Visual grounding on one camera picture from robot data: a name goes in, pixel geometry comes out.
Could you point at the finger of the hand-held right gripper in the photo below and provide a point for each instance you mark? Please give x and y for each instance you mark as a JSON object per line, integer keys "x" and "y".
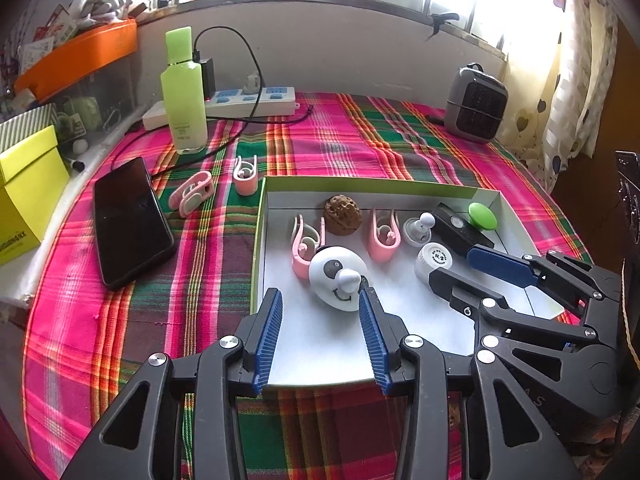
{"x": 450, "y": 285}
{"x": 500, "y": 266}

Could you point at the black charger plug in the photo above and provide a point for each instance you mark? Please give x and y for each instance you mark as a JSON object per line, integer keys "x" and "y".
{"x": 207, "y": 77}

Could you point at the yellow cardboard box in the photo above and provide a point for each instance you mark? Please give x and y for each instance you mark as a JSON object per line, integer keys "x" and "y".
{"x": 30, "y": 200}

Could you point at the white cylindrical cap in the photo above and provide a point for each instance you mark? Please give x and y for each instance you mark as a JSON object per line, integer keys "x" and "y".
{"x": 432, "y": 257}

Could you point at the green white cardboard box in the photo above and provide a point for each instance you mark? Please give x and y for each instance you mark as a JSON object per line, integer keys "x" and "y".
{"x": 325, "y": 355}

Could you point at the colourful paper packets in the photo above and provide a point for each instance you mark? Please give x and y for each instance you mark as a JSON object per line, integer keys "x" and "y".
{"x": 50, "y": 30}

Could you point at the green white striped box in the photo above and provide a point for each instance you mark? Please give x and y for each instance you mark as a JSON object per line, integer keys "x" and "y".
{"x": 25, "y": 125}

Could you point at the orange storage box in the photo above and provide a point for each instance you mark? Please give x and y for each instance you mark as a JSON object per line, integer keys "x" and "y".
{"x": 75, "y": 55}

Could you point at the brown walnut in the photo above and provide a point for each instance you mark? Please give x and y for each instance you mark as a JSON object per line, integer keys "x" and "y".
{"x": 341, "y": 215}

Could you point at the dark wooden cabinet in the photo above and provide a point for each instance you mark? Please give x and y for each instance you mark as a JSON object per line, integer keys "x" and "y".
{"x": 627, "y": 185}

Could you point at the grey space heater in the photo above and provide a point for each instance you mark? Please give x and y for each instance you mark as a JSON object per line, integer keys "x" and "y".
{"x": 475, "y": 105}

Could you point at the green white mushroom knob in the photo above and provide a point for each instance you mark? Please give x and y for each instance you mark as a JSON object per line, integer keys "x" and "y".
{"x": 482, "y": 215}

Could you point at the clear plastic tank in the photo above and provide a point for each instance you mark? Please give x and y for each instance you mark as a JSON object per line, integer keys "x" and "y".
{"x": 110, "y": 90}

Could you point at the white panda face knob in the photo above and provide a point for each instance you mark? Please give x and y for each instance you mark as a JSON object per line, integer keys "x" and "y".
{"x": 330, "y": 275}

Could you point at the pink green plaid cloth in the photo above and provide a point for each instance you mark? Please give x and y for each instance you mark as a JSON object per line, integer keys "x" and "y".
{"x": 350, "y": 130}

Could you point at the light green bottle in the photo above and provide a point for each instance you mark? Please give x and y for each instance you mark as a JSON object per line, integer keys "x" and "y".
{"x": 182, "y": 95}

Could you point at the pink plastic clip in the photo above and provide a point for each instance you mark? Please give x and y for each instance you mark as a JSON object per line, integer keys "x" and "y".
{"x": 192, "y": 192}
{"x": 301, "y": 265}
{"x": 246, "y": 185}
{"x": 382, "y": 250}

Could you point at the small white round knob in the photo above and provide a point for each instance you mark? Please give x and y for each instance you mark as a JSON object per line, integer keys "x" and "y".
{"x": 415, "y": 232}

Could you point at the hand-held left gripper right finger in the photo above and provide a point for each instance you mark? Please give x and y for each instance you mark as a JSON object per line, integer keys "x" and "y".
{"x": 372, "y": 340}

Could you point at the white plug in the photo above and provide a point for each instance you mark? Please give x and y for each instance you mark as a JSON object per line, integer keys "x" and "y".
{"x": 251, "y": 84}

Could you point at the white power strip with charger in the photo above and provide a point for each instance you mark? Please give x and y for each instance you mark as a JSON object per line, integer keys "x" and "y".
{"x": 220, "y": 29}

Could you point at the heart print curtain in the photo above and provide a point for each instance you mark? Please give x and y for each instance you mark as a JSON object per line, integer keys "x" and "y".
{"x": 570, "y": 60}

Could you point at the grey textured flashlight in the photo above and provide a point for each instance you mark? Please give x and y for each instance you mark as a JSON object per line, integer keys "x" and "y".
{"x": 452, "y": 225}

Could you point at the black smartphone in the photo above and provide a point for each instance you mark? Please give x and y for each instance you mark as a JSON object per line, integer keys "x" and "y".
{"x": 132, "y": 225}

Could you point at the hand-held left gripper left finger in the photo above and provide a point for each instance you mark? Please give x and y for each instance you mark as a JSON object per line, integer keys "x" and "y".
{"x": 267, "y": 340}

